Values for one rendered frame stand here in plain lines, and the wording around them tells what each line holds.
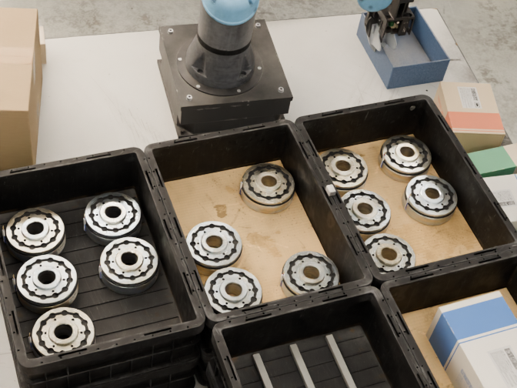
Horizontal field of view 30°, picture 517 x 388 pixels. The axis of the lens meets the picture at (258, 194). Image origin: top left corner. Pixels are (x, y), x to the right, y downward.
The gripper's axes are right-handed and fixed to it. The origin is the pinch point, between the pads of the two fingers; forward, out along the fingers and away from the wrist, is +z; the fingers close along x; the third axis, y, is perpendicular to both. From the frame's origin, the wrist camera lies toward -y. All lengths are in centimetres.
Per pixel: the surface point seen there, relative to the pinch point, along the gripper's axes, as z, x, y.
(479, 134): -1.8, 10.5, 33.9
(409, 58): 4.9, 9.6, 1.5
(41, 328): -10, -90, 66
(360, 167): -10, -24, 44
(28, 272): -11, -91, 54
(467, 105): -2.2, 11.5, 25.4
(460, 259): -18, -18, 73
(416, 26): 2.3, 14.4, -6.8
